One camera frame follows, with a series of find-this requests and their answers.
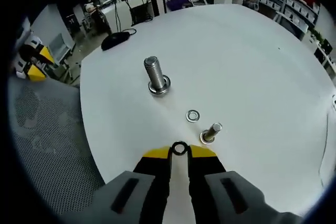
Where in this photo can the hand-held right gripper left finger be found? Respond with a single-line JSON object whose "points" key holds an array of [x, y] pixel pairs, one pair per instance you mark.
{"points": [[147, 182]]}

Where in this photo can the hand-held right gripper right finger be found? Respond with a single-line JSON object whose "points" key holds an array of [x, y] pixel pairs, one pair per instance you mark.
{"points": [[218, 182]]}

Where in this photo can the small threaded steel stud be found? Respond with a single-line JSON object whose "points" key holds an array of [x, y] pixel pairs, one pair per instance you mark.
{"points": [[211, 132]]}

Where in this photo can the large threaded steel stud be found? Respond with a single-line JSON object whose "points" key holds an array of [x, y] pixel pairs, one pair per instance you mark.
{"points": [[155, 74]]}

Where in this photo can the black computer mouse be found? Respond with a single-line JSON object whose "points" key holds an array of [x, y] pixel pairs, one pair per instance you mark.
{"points": [[114, 41]]}

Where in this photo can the grey mesh office chair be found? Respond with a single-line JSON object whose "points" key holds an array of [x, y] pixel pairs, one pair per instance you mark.
{"points": [[52, 142]]}

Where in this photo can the shelf with white bins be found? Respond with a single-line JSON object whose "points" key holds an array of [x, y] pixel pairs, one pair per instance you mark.
{"points": [[291, 3]]}

